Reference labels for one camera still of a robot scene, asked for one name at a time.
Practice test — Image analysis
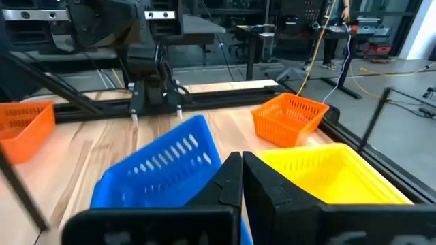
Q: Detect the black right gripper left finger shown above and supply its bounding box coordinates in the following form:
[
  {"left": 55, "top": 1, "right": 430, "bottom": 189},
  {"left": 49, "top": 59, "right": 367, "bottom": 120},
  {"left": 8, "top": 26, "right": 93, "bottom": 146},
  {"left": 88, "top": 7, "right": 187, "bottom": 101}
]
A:
[{"left": 61, "top": 151, "right": 243, "bottom": 245}]

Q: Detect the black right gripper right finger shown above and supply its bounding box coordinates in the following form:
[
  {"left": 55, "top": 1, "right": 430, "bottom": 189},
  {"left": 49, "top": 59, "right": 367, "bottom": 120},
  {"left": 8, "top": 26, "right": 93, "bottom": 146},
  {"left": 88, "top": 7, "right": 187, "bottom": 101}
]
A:
[{"left": 243, "top": 151, "right": 436, "bottom": 245}]

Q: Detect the yellow plastic basket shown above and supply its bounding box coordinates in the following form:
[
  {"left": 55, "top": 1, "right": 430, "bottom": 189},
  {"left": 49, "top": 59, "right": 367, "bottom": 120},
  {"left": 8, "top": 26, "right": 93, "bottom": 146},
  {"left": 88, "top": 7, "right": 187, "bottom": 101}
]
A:
[{"left": 257, "top": 142, "right": 415, "bottom": 206}]

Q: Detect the blue plastic basket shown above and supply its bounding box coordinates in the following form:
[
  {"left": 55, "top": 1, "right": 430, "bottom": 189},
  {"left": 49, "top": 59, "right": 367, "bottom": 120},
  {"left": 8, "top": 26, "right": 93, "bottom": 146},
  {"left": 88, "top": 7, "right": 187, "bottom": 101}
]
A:
[{"left": 89, "top": 114, "right": 255, "bottom": 245}]

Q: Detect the orange plastic basket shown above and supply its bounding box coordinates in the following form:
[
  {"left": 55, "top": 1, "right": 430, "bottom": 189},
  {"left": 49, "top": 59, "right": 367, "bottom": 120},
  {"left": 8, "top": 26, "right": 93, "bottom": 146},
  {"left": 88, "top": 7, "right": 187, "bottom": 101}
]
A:
[
  {"left": 0, "top": 100, "right": 57, "bottom": 165},
  {"left": 251, "top": 92, "right": 330, "bottom": 148}
]

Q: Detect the standing person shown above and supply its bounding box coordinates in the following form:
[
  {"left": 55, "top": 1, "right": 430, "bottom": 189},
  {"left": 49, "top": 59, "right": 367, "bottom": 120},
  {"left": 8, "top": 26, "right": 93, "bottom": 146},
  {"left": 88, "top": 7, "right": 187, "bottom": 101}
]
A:
[{"left": 320, "top": 0, "right": 352, "bottom": 71}]

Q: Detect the red tool box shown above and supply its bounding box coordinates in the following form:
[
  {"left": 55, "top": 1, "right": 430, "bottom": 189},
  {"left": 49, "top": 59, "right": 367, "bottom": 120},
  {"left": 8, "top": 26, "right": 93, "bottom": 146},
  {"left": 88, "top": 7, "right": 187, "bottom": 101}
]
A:
[{"left": 360, "top": 42, "right": 392, "bottom": 65}]

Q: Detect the grey desk top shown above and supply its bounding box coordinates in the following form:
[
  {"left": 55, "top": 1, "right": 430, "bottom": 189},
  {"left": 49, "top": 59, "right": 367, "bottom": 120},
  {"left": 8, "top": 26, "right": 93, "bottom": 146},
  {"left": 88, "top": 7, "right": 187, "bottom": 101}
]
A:
[{"left": 163, "top": 14, "right": 227, "bottom": 46}]

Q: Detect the black aluminium table frame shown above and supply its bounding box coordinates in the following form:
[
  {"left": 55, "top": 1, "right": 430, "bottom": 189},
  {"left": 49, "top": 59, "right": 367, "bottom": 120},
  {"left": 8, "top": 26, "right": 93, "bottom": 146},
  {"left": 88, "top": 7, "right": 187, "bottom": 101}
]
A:
[{"left": 0, "top": 50, "right": 436, "bottom": 205}]

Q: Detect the white floor cable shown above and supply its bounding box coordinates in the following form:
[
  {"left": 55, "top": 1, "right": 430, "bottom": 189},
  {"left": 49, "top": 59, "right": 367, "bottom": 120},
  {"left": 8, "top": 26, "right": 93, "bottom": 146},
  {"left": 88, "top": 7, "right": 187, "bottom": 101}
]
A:
[{"left": 321, "top": 32, "right": 353, "bottom": 104}]

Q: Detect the yellow floor cable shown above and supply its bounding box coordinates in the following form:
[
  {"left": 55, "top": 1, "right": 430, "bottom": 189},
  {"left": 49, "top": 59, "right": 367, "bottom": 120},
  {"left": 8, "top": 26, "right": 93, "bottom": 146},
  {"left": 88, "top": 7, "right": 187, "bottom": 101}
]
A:
[{"left": 296, "top": 0, "right": 436, "bottom": 100}]

